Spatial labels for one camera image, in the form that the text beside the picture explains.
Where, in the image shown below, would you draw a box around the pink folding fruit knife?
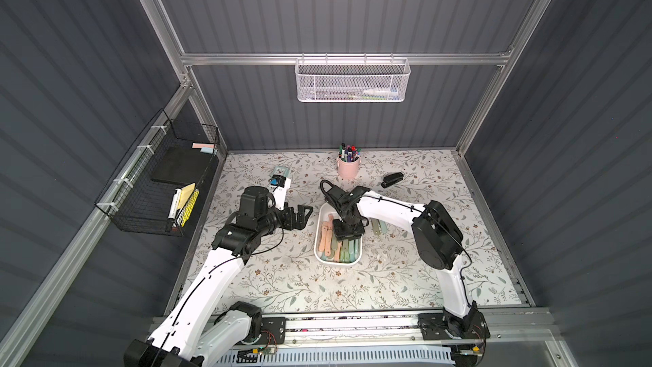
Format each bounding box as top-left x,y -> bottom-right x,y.
319,214 -> 334,258

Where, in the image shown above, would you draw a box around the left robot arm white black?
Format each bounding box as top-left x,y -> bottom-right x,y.
123,183 -> 313,366

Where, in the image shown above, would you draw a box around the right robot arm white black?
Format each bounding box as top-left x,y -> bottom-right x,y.
319,180 -> 490,340

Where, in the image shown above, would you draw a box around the teal folding knife in box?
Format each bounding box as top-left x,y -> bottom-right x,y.
348,239 -> 360,263

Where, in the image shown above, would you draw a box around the white storage box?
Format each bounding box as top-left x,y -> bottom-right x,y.
313,203 -> 363,267

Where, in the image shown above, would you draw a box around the teal alarm clock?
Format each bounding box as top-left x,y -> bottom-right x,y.
272,166 -> 291,178

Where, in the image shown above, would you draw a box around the pink pen holder cup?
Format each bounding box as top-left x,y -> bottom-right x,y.
336,157 -> 360,180

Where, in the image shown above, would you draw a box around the floral table mat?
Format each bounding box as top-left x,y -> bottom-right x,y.
188,150 -> 521,314

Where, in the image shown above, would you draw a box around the black stapler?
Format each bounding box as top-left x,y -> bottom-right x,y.
380,172 -> 404,189

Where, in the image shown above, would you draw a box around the pens in pink cup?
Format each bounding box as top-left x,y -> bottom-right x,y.
338,143 -> 360,163

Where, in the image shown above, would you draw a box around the yellow notepad in basket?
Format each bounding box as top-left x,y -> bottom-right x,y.
166,183 -> 200,233

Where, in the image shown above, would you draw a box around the black notebook in basket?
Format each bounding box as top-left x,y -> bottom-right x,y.
150,147 -> 212,186

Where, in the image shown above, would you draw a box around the white tube in basket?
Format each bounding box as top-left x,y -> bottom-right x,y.
362,88 -> 400,102

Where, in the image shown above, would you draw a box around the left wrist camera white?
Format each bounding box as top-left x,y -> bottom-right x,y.
269,174 -> 291,211

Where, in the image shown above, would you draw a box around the black wire side basket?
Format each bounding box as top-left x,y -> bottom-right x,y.
96,112 -> 221,237

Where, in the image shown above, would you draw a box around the white wire wall basket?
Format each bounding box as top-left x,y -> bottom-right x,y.
295,57 -> 411,103

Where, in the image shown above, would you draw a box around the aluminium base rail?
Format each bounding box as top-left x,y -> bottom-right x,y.
147,308 -> 556,353

